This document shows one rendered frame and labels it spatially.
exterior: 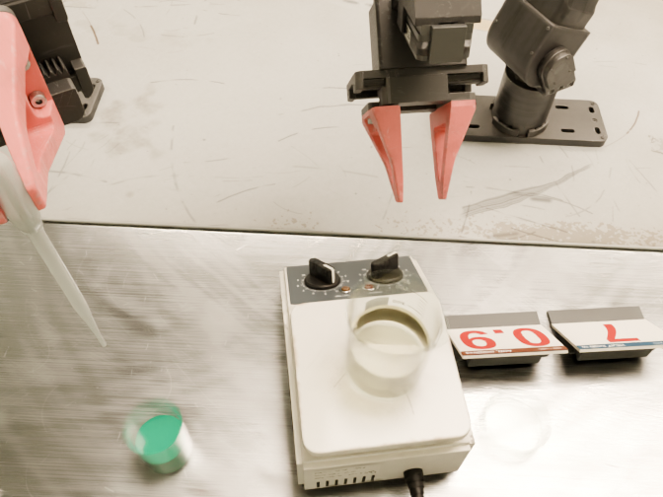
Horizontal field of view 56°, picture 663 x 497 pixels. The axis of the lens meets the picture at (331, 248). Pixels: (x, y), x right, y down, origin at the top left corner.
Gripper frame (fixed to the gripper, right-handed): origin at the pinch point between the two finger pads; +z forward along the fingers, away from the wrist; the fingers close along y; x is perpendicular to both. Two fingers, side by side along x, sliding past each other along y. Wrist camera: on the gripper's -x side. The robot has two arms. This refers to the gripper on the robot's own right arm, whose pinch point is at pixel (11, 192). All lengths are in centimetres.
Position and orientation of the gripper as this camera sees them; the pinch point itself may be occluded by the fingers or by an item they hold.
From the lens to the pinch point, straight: 27.9
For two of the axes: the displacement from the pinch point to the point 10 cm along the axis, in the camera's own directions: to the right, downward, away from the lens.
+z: 5.0, 7.2, -4.8
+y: 8.6, -4.0, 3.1
